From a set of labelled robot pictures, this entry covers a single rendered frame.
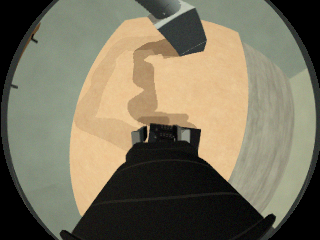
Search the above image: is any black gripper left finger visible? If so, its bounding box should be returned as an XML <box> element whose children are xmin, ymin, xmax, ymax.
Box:
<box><xmin>131</xmin><ymin>126</ymin><xmax>148</xmax><ymax>146</ymax></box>

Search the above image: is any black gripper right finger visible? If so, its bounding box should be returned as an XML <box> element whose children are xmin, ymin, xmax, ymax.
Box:
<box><xmin>173</xmin><ymin>125</ymin><xmax>190</xmax><ymax>143</ymax></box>

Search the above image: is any black lighting desk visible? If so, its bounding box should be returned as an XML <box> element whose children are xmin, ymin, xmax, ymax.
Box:
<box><xmin>148</xmin><ymin>123</ymin><xmax>201</xmax><ymax>151</ymax></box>

